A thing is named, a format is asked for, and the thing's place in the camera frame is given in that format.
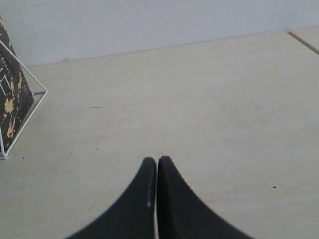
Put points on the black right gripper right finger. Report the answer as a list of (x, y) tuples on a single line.
[(180, 212)]

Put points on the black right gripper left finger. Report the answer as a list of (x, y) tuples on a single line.
[(132, 214)]

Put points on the dark brown gold book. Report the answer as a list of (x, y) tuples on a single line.
[(15, 95)]

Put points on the white wire book rack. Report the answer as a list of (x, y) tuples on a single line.
[(39, 93)]

